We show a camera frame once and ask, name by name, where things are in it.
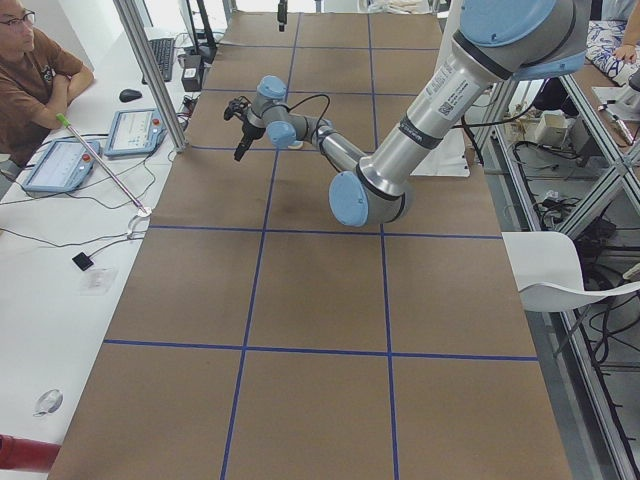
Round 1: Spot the black computer mouse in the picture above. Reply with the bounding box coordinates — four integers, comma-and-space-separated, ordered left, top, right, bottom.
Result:
119, 89, 142, 103

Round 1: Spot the blue teach pendant far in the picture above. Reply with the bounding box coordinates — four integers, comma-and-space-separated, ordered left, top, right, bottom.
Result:
104, 109, 166, 158

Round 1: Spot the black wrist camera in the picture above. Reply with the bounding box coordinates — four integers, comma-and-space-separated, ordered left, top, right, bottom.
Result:
223, 96, 251, 121

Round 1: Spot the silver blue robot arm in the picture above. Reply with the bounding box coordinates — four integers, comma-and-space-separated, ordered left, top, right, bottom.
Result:
224, 0, 591, 227

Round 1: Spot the white plastic chair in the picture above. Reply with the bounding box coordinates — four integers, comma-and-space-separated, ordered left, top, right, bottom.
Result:
502, 231, 639, 312

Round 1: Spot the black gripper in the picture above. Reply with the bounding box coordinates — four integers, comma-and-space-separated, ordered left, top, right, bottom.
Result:
234, 112, 265, 161

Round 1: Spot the black keyboard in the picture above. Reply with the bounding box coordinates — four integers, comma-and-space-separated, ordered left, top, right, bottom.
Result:
148, 38, 175, 82

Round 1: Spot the blue teach pendant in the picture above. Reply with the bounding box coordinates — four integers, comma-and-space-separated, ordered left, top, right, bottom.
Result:
104, 109, 166, 158
22, 140, 95, 193

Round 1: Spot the person in brown shirt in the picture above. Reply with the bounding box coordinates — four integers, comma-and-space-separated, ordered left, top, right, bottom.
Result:
1, 1, 94, 168

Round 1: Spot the metal rod green handle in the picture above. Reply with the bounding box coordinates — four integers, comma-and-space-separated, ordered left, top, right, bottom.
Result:
55, 113, 152, 218

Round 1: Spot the black power adapter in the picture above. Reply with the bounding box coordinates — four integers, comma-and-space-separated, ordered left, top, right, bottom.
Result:
181, 55, 203, 92

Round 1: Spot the blue teach pendant near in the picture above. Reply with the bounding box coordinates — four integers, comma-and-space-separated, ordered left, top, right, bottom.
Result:
22, 140, 95, 193

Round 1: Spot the red cylinder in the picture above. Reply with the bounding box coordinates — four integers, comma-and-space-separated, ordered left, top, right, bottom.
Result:
1, 435, 61, 473

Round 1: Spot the aluminium frame post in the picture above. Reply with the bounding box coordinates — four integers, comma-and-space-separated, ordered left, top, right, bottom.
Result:
113, 0, 187, 153

